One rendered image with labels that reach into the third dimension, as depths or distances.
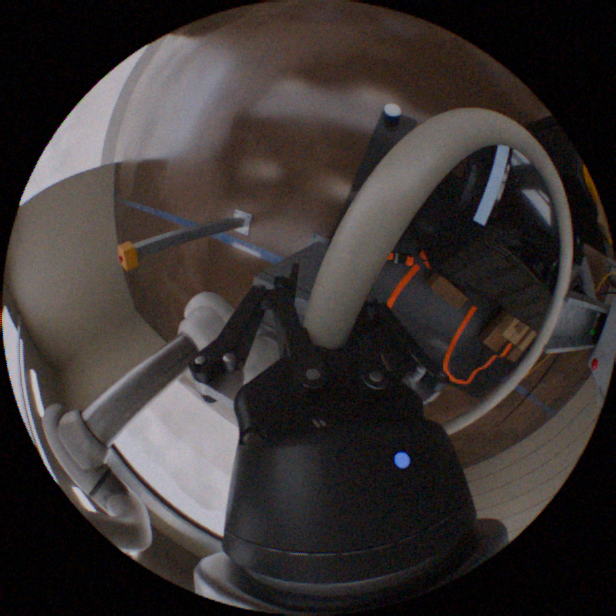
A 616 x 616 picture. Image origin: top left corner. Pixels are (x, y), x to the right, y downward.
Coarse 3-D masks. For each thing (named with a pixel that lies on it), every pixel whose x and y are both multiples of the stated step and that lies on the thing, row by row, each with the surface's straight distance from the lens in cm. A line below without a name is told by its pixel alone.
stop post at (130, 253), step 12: (240, 216) 178; (192, 228) 140; (204, 228) 143; (216, 228) 151; (228, 228) 161; (240, 228) 180; (144, 240) 127; (156, 240) 124; (168, 240) 128; (180, 240) 133; (192, 240) 139; (120, 252) 121; (132, 252) 116; (144, 252) 122; (156, 252) 126; (132, 264) 119
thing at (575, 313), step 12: (564, 300) 45; (576, 300) 48; (588, 300) 59; (564, 312) 54; (576, 312) 61; (588, 312) 70; (564, 324) 57; (576, 324) 64; (588, 324) 74; (552, 336) 55; (564, 336) 61; (576, 336) 68; (588, 336) 79; (552, 348) 50; (564, 348) 55; (576, 348) 63
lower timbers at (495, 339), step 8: (504, 312) 181; (496, 320) 183; (488, 328) 185; (496, 328) 180; (480, 336) 188; (488, 336) 182; (496, 336) 186; (488, 344) 188; (496, 344) 193; (512, 344) 219; (528, 344) 225; (512, 352) 217; (520, 352) 225; (512, 360) 227
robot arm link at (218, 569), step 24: (480, 528) 7; (504, 528) 7; (456, 552) 6; (480, 552) 5; (216, 576) 6; (240, 576) 6; (264, 576) 6; (408, 576) 5; (432, 576) 5; (456, 576) 5; (240, 600) 5; (264, 600) 5; (288, 600) 5; (312, 600) 5; (336, 600) 5; (360, 600) 5; (384, 600) 4
